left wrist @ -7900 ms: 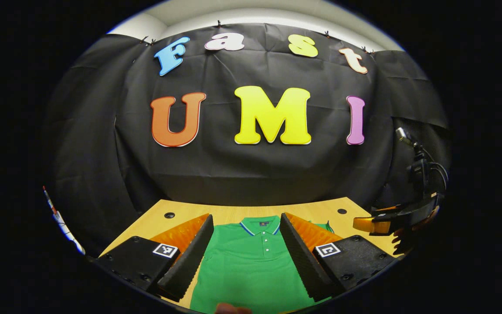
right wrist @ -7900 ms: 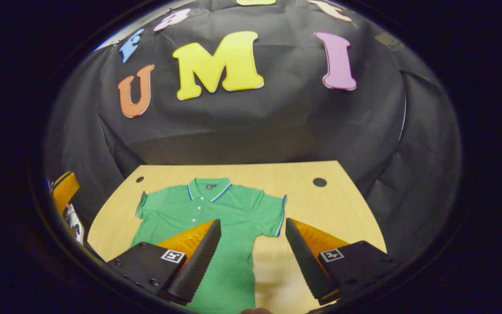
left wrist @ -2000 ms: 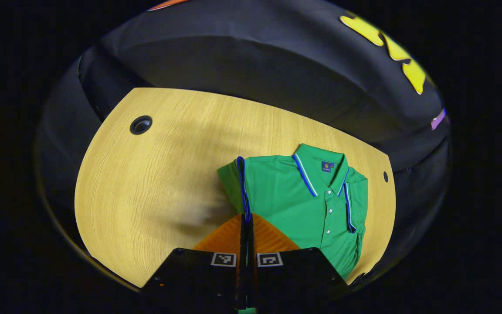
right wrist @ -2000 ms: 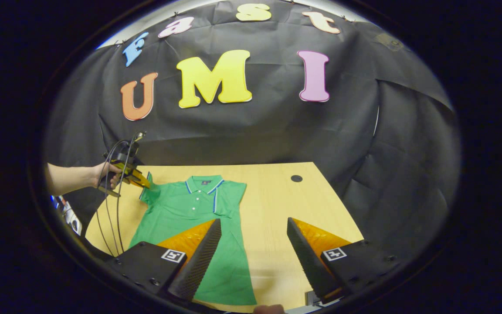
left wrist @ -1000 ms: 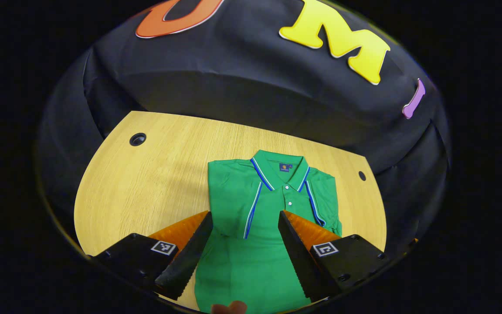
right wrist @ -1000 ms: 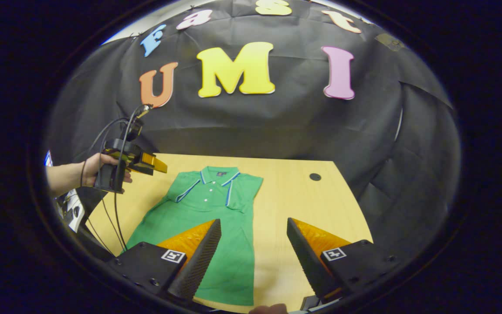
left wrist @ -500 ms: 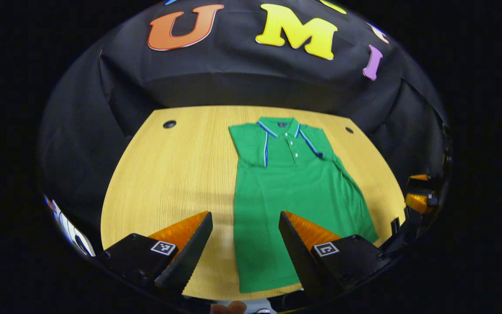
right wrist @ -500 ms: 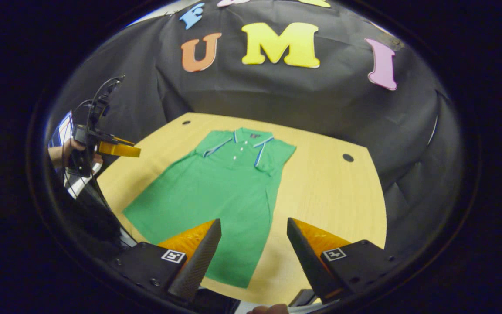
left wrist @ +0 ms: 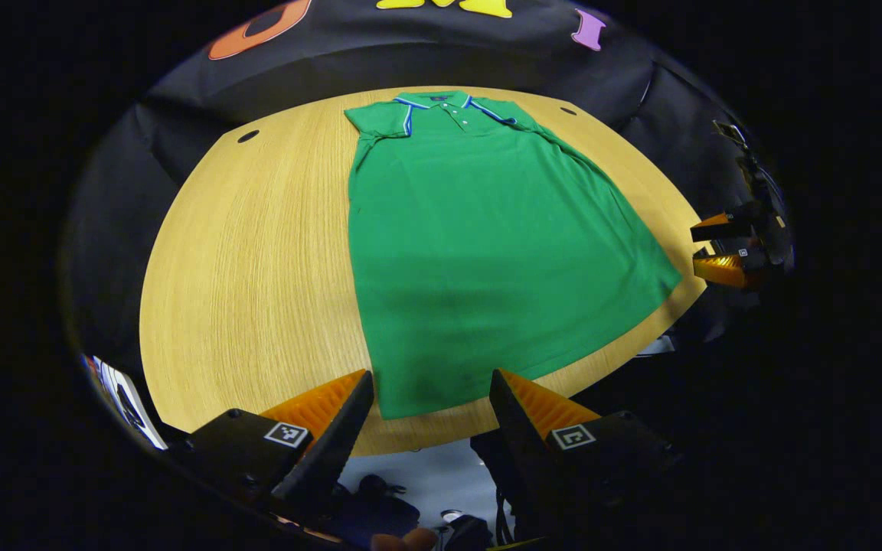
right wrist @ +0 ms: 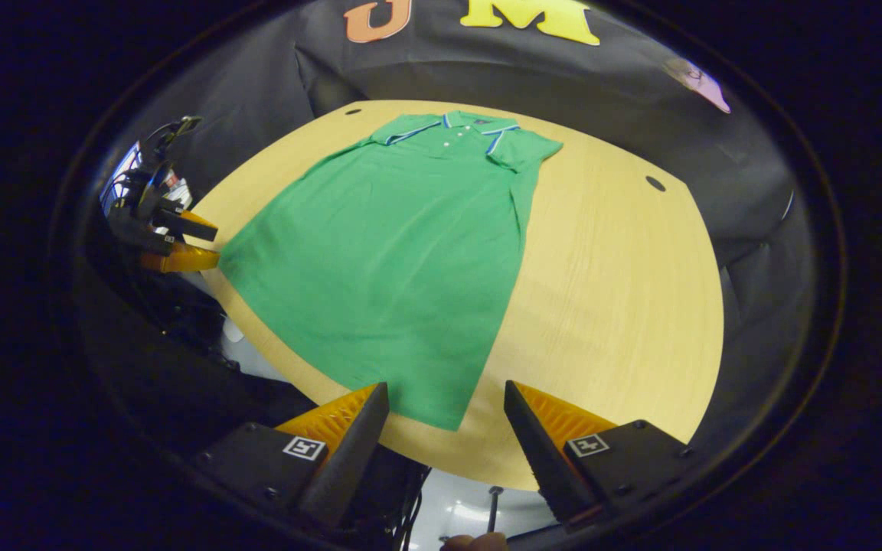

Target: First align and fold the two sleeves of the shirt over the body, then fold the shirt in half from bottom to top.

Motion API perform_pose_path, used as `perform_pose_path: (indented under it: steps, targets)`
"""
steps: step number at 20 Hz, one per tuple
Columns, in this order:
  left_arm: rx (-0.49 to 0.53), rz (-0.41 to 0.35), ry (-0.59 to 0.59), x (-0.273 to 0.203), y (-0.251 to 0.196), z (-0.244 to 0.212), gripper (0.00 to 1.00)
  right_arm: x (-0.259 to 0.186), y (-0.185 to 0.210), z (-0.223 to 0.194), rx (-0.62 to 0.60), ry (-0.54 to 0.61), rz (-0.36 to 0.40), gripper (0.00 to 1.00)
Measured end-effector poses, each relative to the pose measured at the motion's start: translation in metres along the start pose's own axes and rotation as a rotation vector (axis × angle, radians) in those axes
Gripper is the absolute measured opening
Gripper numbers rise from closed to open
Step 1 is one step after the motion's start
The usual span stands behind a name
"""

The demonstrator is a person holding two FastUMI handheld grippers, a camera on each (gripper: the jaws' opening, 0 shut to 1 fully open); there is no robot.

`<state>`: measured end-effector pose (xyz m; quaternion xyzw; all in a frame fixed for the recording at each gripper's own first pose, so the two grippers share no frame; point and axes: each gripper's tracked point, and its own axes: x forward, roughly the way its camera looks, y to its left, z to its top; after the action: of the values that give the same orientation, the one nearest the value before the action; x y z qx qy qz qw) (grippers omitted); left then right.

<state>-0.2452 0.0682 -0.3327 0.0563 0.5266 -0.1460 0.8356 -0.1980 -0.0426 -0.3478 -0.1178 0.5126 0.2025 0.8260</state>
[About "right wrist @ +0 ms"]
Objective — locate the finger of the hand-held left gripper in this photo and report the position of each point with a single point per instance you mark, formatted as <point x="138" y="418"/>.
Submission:
<point x="181" y="222"/>
<point x="181" y="259"/>

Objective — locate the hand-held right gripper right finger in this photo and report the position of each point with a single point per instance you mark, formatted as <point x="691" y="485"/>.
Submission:
<point x="540" y="459"/>

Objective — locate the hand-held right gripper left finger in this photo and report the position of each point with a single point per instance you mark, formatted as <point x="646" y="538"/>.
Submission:
<point x="349" y="459"/>

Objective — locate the green T-shirt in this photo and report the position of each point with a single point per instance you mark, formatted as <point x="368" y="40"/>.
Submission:
<point x="395" y="268"/>

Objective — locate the bright display screen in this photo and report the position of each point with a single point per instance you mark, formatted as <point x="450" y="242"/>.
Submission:
<point x="123" y="172"/>

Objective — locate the dark metal rod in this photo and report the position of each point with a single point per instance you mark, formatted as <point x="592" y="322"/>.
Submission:
<point x="494" y="509"/>

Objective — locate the black backdrop cloth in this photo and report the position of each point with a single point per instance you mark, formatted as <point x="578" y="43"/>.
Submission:
<point x="640" y="92"/>

